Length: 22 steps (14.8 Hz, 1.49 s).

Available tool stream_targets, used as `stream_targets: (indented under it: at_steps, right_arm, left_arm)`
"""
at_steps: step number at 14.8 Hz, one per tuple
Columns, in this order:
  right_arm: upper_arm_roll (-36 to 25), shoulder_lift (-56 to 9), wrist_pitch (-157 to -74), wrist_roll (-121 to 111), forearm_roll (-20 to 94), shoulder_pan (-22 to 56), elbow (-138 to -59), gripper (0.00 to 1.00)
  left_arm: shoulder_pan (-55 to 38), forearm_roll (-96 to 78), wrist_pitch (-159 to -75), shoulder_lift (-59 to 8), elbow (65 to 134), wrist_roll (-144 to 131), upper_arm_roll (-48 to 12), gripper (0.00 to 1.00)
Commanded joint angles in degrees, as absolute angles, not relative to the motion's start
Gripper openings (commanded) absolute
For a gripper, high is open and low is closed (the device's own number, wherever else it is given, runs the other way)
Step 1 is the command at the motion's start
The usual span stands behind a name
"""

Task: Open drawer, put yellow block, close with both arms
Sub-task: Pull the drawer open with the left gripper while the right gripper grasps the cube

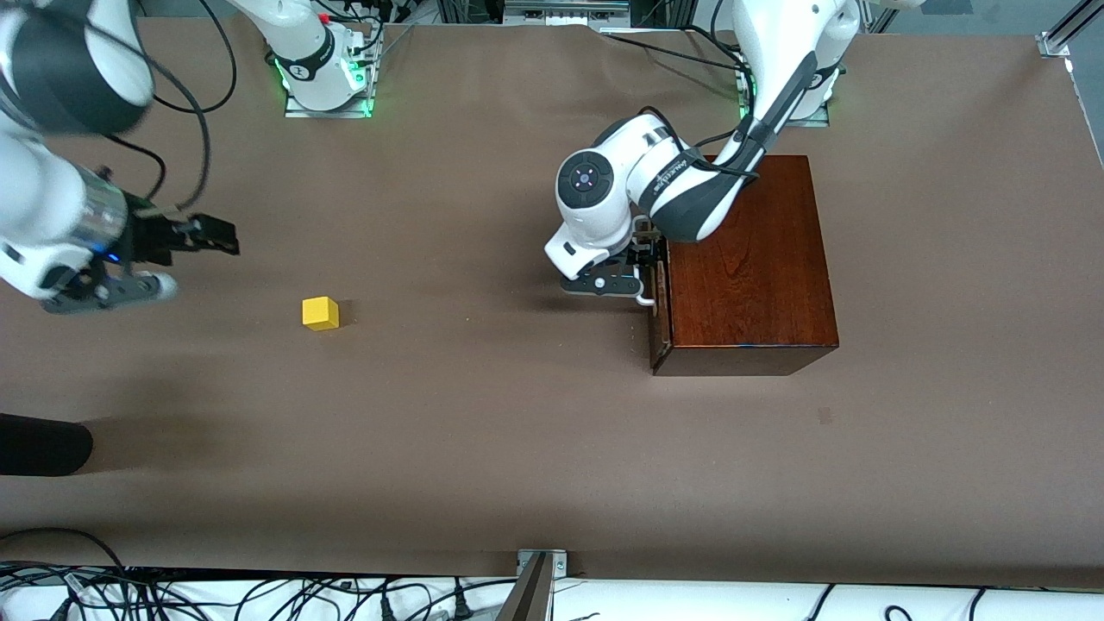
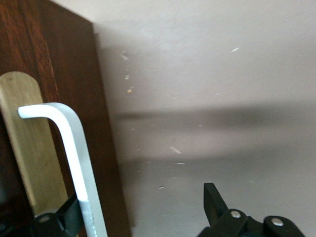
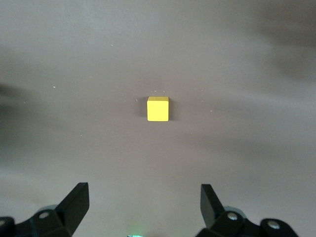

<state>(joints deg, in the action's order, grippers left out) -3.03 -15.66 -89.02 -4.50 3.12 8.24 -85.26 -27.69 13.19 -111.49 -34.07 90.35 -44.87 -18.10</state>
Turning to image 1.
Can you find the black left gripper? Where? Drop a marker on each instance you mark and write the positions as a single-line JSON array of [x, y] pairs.
[[643, 249]]

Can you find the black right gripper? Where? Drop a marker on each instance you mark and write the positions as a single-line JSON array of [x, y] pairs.
[[152, 239]]

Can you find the yellow cube block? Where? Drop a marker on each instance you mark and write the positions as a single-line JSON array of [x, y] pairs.
[[320, 315]]

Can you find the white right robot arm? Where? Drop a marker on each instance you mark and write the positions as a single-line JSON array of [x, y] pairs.
[[69, 78]]

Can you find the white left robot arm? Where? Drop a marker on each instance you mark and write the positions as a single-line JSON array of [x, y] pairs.
[[604, 198]]

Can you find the dark wooden cabinet box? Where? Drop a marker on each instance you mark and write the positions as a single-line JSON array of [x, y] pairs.
[[759, 285]]

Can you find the brown table cover sheet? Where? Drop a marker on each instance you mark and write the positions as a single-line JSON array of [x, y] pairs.
[[483, 448]]

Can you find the black foam cylinder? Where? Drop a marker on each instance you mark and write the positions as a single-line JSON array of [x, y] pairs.
[[43, 444]]

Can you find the dark angled metal bar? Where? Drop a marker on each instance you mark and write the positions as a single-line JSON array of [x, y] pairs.
[[526, 599]]

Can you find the black power plug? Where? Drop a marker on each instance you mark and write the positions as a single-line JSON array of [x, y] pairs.
[[388, 611], [461, 608]]

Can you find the grey metal rail unit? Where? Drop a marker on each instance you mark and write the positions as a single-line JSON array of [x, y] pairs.
[[565, 13]]

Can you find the small metal corner bracket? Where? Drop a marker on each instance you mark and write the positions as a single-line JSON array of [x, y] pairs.
[[556, 562]]

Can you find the aluminium frame profile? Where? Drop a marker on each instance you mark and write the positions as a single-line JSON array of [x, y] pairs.
[[1054, 41]]

